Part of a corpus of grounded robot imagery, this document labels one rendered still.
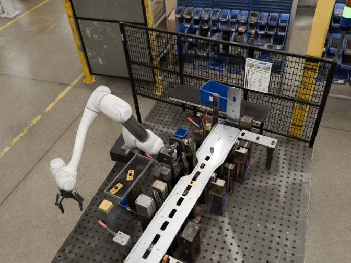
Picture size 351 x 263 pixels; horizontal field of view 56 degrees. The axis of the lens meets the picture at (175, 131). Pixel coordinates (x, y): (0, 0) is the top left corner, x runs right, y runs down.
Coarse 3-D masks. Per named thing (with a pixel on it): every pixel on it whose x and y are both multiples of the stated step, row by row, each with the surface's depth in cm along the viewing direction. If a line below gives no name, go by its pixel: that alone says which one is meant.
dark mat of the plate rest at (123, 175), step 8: (136, 160) 226; (144, 160) 225; (128, 168) 221; (136, 168) 220; (144, 168) 220; (120, 176) 216; (136, 176) 215; (112, 184) 211; (128, 184) 210; (120, 192) 206
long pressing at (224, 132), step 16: (224, 128) 267; (208, 144) 255; (224, 144) 254; (208, 160) 242; (224, 160) 242; (192, 176) 232; (208, 176) 231; (176, 192) 223; (192, 192) 222; (160, 208) 214; (176, 208) 213; (160, 224) 205; (176, 224) 204; (144, 240) 198; (160, 240) 197; (128, 256) 190; (160, 256) 190
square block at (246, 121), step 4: (244, 116) 268; (248, 116) 267; (244, 120) 264; (248, 120) 264; (252, 120) 266; (244, 124) 264; (248, 124) 263; (244, 128) 268; (248, 128) 266; (244, 140) 280
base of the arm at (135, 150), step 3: (123, 147) 284; (126, 147) 282; (129, 147) 279; (135, 147) 278; (126, 150) 279; (129, 150) 279; (132, 150) 280; (135, 150) 280; (138, 150) 280; (126, 153) 280; (129, 153) 280; (135, 153) 279; (138, 153) 279
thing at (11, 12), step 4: (0, 0) 734; (4, 0) 732; (8, 0) 741; (4, 4) 740; (8, 4) 743; (0, 8) 738; (4, 8) 748; (8, 8) 745; (12, 8) 754; (0, 12) 740; (8, 12) 751; (12, 12) 756; (16, 12) 764; (20, 12) 766; (0, 16) 755; (4, 16) 750; (8, 16) 748; (12, 16) 747
